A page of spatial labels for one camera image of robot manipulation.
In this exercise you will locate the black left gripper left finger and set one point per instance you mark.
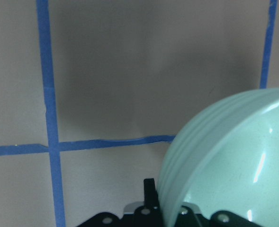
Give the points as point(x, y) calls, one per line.
point(151, 210)

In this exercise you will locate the green bowl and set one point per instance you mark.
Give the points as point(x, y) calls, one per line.
point(226, 158)

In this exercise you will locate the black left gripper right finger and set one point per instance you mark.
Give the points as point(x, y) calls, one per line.
point(187, 217)

